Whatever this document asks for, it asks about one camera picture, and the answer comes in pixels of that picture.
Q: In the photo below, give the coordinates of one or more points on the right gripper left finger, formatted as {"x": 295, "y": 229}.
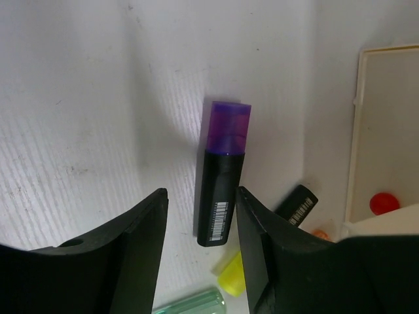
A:
{"x": 110, "y": 269}

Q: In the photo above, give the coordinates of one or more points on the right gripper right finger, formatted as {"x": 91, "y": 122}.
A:
{"x": 367, "y": 274}

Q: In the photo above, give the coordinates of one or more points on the orange highlighter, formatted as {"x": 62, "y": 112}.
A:
{"x": 326, "y": 230}

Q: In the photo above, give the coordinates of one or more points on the yellow black highlighter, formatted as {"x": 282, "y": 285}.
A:
{"x": 250, "y": 267}

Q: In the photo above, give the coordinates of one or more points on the green highlighter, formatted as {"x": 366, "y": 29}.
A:
{"x": 206, "y": 301}

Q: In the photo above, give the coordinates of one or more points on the drawer red knob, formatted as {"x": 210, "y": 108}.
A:
{"x": 383, "y": 202}

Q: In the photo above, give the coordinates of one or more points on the purple black highlighter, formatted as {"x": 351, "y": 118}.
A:
{"x": 223, "y": 162}

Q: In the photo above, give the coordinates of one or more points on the beige wooden drawer cabinet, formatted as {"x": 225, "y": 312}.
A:
{"x": 384, "y": 156}

